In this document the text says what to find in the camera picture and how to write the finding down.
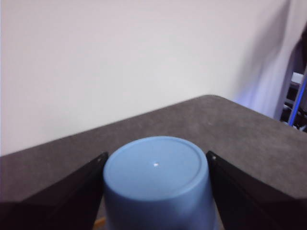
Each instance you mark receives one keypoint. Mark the small white box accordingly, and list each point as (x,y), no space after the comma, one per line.
(297,78)

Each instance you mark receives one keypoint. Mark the blue ribbed plastic cup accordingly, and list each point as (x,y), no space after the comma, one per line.
(156,182)

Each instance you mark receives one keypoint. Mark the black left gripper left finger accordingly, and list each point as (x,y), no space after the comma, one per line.
(60,206)

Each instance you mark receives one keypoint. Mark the white curtain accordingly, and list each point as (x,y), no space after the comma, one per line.
(268,72)

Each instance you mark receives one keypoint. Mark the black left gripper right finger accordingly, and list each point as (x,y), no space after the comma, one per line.
(251,206)

